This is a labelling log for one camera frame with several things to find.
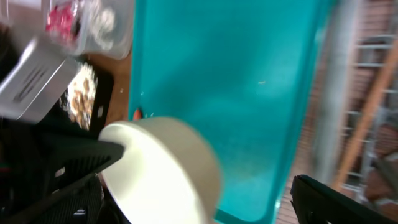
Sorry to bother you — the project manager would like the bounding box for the teal serving tray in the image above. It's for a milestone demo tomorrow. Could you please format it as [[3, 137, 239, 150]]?
[[129, 0, 334, 223]]

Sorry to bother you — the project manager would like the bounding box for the black plastic tray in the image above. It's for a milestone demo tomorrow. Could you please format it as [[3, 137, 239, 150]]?
[[32, 61, 114, 139]]

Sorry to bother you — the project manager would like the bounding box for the small white plate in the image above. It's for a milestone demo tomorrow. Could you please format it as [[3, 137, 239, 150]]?
[[99, 117, 221, 224]]

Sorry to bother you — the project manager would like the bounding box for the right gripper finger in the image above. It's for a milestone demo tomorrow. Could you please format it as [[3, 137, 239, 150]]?
[[290, 175, 397, 224]]

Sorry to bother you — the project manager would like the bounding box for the orange carrot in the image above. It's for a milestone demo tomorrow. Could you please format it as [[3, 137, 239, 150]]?
[[132, 108, 142, 121]]

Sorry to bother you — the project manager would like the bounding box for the grey dishwasher rack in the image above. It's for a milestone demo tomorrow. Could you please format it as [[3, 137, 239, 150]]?
[[309, 1, 397, 220]]

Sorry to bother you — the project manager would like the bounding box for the food scraps pile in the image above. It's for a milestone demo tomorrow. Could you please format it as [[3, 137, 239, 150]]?
[[59, 63, 98, 130]]

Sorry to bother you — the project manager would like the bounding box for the white napkin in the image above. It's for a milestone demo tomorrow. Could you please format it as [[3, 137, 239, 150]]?
[[90, 1, 115, 50]]

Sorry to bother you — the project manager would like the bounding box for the yellow chopstick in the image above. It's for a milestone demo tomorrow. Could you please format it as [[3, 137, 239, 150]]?
[[331, 39, 397, 192]]

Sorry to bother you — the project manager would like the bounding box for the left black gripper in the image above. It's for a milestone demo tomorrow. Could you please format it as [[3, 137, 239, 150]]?
[[1, 122, 124, 223]]

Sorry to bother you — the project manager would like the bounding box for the red snack wrapper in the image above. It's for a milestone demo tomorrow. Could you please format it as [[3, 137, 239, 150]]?
[[45, 1, 79, 42]]

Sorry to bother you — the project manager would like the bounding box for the clear plastic bin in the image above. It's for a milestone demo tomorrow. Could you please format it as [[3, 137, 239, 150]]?
[[1, 0, 135, 60]]

